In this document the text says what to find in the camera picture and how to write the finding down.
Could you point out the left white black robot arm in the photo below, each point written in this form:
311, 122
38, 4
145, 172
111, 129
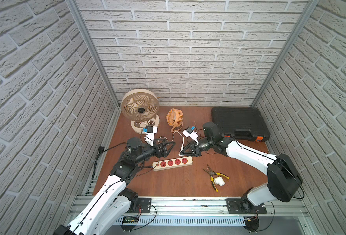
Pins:
114, 198

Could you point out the aluminium front frame rail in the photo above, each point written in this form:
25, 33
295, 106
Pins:
219, 206

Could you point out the left small circuit board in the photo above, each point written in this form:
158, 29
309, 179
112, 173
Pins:
130, 220

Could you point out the beige red power strip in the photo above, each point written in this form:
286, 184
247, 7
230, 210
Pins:
172, 163

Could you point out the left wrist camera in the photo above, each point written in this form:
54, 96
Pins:
149, 132

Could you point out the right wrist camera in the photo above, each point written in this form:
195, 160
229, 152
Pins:
191, 133

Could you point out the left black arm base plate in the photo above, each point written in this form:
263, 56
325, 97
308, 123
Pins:
137, 205

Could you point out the yellow handled pliers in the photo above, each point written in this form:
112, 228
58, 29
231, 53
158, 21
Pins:
214, 174

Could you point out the white slotted cable duct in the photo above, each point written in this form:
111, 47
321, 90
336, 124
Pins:
233, 221

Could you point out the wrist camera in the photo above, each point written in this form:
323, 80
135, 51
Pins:
149, 132
191, 133

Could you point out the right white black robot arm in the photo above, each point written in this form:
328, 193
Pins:
283, 178

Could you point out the black plastic tool case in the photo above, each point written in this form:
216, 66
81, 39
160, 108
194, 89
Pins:
243, 123

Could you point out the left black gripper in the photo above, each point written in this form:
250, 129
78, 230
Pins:
158, 150

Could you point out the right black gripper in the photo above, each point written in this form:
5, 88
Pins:
194, 152

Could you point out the small orange desk fan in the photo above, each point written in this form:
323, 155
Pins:
175, 119

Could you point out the white pipe elbow fitting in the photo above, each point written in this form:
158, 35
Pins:
219, 181

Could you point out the large beige desk fan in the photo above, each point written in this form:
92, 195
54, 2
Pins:
141, 106

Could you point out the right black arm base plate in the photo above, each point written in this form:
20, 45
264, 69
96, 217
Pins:
242, 206

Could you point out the right small round controller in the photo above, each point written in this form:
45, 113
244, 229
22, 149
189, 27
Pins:
251, 224

